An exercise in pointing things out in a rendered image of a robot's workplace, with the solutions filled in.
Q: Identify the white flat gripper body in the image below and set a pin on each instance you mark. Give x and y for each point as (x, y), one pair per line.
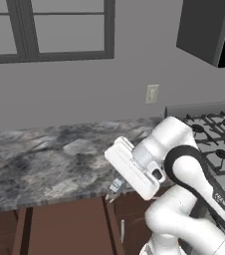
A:
(131, 169)

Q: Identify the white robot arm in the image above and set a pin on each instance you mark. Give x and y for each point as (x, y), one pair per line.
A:
(180, 139)

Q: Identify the brown cabinet door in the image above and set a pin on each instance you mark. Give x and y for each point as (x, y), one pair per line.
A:
(134, 219)

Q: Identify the wide brown cabinet front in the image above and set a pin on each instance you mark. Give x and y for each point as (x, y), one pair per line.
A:
(68, 229)

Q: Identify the grey gas stove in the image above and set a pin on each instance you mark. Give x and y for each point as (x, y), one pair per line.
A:
(217, 139)

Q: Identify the dark grey framed window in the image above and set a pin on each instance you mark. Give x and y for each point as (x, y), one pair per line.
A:
(25, 31)

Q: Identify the cream wall switch plate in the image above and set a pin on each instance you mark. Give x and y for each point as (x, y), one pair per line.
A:
(152, 94)

